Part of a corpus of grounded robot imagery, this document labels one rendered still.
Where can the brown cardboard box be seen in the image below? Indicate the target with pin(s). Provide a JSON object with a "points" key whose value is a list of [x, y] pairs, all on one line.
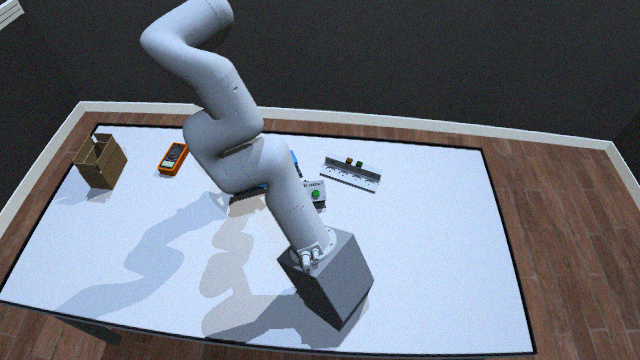
{"points": [[109, 166]]}

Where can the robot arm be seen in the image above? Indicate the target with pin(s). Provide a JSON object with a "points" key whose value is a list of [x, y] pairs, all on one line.
{"points": [[236, 119]]}

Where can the orange digital multimeter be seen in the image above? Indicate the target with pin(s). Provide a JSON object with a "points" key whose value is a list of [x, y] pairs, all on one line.
{"points": [[173, 159]]}

